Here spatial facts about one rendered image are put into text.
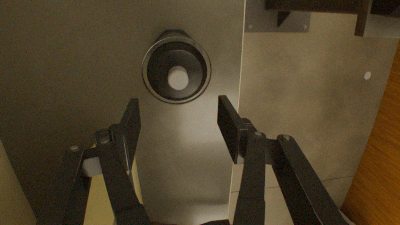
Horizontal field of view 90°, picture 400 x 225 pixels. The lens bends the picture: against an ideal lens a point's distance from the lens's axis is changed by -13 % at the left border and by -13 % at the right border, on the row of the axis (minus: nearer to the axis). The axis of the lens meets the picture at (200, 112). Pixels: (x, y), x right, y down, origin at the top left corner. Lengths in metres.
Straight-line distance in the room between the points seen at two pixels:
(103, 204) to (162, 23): 0.42
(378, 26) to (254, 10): 0.93
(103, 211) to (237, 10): 0.53
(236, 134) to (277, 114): 1.70
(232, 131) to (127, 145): 0.08
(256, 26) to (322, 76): 0.68
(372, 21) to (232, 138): 0.68
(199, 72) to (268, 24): 1.31
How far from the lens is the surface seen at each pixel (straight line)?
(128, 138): 0.16
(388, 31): 0.86
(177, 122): 0.64
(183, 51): 0.33
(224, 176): 0.77
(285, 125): 1.94
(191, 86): 0.35
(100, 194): 0.52
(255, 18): 1.59
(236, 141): 0.16
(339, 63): 2.00
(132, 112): 0.19
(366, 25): 0.79
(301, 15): 1.73
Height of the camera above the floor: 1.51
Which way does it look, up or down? 65 degrees down
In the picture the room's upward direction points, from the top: 164 degrees clockwise
